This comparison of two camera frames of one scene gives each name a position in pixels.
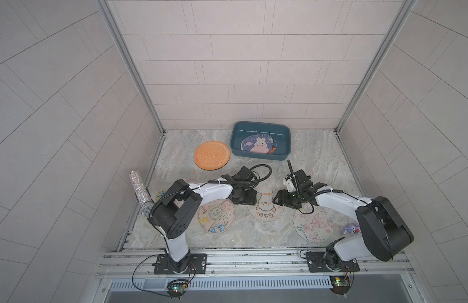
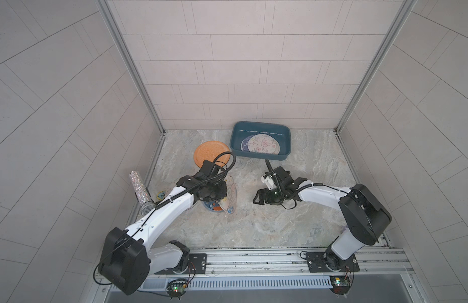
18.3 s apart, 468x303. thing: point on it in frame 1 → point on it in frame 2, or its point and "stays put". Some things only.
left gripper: x=251 y=199 → x=222 y=192
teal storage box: x=260 y=140 stays put
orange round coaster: x=212 y=155 stays put
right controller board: x=340 y=284 stays put
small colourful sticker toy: x=160 y=194 stays put
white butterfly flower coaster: x=313 y=223 → x=263 y=143
